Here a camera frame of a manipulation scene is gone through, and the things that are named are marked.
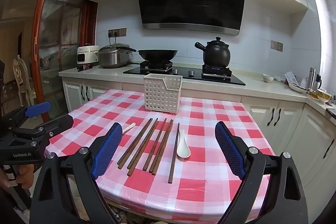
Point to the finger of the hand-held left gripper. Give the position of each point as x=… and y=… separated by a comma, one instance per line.
x=59, y=123
x=38, y=109

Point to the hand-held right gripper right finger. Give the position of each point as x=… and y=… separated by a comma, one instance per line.
x=231, y=150

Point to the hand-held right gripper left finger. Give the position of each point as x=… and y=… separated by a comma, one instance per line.
x=107, y=146

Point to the white ceramic spoon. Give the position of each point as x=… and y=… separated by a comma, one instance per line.
x=183, y=151
x=130, y=126

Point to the row of wooden chopsticks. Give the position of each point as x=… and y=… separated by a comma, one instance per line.
x=174, y=153

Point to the white plastic utensil basket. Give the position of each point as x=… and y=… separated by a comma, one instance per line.
x=157, y=95

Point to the person's left hand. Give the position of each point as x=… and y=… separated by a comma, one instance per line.
x=25, y=174

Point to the red white checked tablecloth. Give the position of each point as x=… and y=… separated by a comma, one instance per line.
x=199, y=134

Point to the ornate cream chair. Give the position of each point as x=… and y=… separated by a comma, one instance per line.
x=22, y=74

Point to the black and pink cloth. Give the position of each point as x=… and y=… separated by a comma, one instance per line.
x=86, y=67

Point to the white rice cooker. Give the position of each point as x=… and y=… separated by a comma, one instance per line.
x=86, y=54

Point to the small patterned white bowl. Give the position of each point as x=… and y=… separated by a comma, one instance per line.
x=267, y=79

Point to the black burner grate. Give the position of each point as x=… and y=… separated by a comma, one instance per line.
x=156, y=66
x=216, y=71

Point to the wooden framed glass door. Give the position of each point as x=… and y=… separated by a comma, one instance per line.
x=60, y=29

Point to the stainless steel electric cooker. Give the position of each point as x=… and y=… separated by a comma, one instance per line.
x=114, y=57

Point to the black glass gas cooktop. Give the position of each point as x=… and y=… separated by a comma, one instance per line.
x=183, y=78

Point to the white plate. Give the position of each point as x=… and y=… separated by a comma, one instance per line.
x=298, y=88

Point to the white printed packet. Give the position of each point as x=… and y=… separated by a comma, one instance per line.
x=290, y=77

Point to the black clay pot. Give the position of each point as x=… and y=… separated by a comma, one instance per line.
x=216, y=53

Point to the black wok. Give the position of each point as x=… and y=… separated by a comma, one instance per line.
x=157, y=54

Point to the yellow patterned bowl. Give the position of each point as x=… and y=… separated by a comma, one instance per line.
x=324, y=96

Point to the steel thermos flask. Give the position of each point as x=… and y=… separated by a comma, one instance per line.
x=311, y=78

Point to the black wall power socket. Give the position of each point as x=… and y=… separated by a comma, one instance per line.
x=111, y=33

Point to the grey wall power socket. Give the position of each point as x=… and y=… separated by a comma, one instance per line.
x=121, y=32

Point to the grey wall switch plate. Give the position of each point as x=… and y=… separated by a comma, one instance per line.
x=277, y=45

